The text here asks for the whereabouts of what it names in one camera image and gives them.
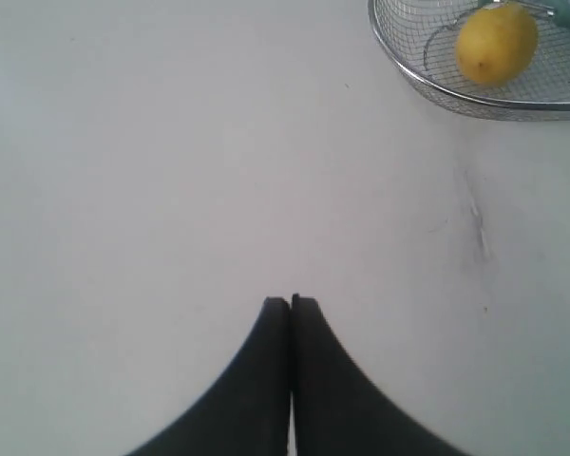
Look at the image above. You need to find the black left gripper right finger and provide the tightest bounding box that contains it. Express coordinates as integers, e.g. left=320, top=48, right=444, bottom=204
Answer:
left=290, top=294, right=462, bottom=455

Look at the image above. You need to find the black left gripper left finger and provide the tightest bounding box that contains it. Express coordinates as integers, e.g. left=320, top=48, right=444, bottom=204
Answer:
left=132, top=297, right=291, bottom=456

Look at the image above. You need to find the yellow lemon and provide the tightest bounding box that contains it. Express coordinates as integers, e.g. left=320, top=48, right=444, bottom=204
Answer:
left=455, top=1, right=539, bottom=86

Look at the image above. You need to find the light blue vegetable peeler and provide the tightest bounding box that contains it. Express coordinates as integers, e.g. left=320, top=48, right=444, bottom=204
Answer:
left=477, top=0, right=570, bottom=32

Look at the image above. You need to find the oval steel wire mesh basket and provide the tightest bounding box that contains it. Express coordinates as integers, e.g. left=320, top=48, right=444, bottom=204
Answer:
left=368, top=1, right=570, bottom=122

